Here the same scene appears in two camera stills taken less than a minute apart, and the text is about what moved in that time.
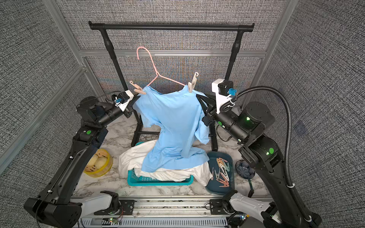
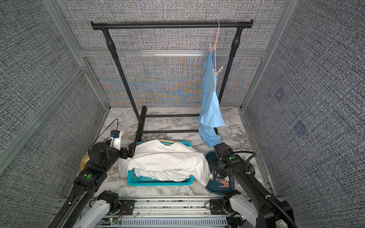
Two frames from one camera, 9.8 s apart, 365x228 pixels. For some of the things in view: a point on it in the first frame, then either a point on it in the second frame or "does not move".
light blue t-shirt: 181,114 to 211,117
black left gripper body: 128,112 to 125,155
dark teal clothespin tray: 222,164 does not move
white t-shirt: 130,159 does not move
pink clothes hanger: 157,73 to 216,44
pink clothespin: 138,89 to 211,49
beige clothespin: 191,85 to 216,73
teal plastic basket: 135,180 does not move
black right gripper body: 210,120 to 216,166
